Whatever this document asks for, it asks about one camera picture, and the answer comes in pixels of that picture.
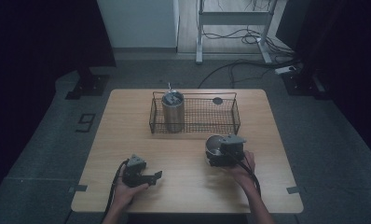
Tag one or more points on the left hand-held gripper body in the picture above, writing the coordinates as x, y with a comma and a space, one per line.
132, 175

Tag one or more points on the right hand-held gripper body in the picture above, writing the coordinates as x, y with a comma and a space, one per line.
235, 152

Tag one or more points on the steel tumbler with lid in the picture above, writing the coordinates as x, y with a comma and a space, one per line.
173, 115

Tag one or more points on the metal straw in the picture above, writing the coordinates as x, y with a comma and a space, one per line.
169, 87

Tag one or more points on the person's left hand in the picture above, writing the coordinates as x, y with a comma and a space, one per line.
126, 194

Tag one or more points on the person's right hand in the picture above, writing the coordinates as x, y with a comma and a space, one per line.
244, 174

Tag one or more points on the grey tape piece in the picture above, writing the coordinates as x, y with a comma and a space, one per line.
293, 189
79, 188

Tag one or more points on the black round table grommet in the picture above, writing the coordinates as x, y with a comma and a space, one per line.
217, 100

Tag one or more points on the black stand base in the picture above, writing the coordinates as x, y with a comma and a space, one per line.
301, 84
89, 85

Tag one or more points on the white power strip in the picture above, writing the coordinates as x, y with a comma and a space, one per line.
284, 70

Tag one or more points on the white cabinet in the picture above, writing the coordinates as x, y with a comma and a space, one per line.
140, 23

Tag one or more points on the dark curtain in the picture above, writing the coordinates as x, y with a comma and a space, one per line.
345, 46
34, 37

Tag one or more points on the white metal desk frame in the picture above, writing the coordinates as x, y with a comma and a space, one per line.
233, 18

